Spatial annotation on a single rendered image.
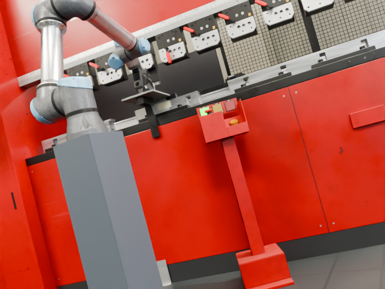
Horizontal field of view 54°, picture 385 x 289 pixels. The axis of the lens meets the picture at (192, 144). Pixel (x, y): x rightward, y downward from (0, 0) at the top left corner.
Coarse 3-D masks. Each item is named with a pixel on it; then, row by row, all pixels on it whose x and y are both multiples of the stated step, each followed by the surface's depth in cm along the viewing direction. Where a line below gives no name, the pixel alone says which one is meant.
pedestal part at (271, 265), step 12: (240, 252) 181; (276, 252) 165; (240, 264) 163; (252, 264) 162; (264, 264) 162; (276, 264) 162; (252, 276) 162; (264, 276) 162; (276, 276) 162; (288, 276) 162; (252, 288) 161; (264, 288) 157; (276, 288) 157
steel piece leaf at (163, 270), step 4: (160, 268) 204; (164, 268) 204; (160, 272) 204; (164, 272) 204; (160, 276) 205; (164, 276) 204; (168, 276) 203; (164, 280) 204; (168, 280) 204; (164, 284) 204; (168, 284) 202
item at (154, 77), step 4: (156, 68) 219; (148, 72) 219; (152, 72) 219; (156, 72) 218; (152, 76) 219; (156, 76) 218; (152, 80) 219; (156, 80) 218; (144, 84) 220; (156, 84) 219
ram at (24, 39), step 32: (0, 0) 243; (32, 0) 236; (96, 0) 224; (128, 0) 219; (160, 0) 213; (192, 0) 208; (32, 32) 237; (96, 32) 225; (160, 32) 214; (32, 64) 237
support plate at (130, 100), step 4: (144, 92) 191; (148, 92) 191; (152, 92) 194; (156, 92) 196; (160, 92) 201; (132, 96) 193; (136, 96) 193; (148, 96) 201; (152, 96) 204; (156, 96) 207; (160, 96) 210; (164, 96) 213; (124, 100) 195; (128, 100) 197; (132, 100) 200
